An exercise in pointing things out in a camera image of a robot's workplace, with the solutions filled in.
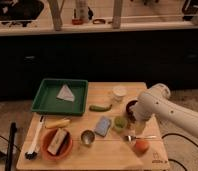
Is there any green plastic cup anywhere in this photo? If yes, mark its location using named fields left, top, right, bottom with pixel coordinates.
left=113, top=116, right=128, bottom=132

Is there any white paper cup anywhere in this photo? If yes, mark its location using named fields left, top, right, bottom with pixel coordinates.
left=112, top=86, right=127, bottom=102

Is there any dark bowl with food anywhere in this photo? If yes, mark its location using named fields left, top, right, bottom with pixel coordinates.
left=126, top=100, right=137, bottom=122

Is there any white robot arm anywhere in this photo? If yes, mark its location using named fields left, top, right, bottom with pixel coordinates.
left=133, top=83, right=198, bottom=138

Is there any black cable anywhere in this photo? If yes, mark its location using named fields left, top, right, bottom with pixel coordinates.
left=161, top=132, right=198, bottom=171

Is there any green plastic tray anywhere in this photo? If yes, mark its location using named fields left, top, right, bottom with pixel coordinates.
left=31, top=78, right=88, bottom=116

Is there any black bag on shelf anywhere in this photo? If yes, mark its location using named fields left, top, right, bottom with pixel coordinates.
left=0, top=0, right=44, bottom=27

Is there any blue sponge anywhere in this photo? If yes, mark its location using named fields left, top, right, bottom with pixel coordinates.
left=94, top=116, right=111, bottom=137

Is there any grey folded cloth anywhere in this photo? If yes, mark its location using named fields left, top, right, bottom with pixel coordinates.
left=57, top=84, right=75, bottom=102

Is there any black pole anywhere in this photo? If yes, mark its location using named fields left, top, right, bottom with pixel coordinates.
left=5, top=122, right=17, bottom=171

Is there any white bottle on shelf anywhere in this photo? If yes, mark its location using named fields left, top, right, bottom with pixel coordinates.
left=75, top=0, right=89, bottom=23

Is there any metal fork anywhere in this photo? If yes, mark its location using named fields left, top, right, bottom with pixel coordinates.
left=123, top=135, right=157, bottom=142

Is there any small metal cup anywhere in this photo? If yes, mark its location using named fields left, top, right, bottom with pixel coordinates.
left=81, top=130, right=95, bottom=146

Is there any wooden block in bowl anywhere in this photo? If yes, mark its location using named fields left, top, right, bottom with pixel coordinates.
left=47, top=129, right=68, bottom=155

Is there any orange tomato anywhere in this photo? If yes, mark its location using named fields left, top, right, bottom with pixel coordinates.
left=134, top=139, right=149, bottom=154

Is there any orange bowl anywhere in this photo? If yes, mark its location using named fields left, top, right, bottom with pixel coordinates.
left=40, top=129, right=73, bottom=161

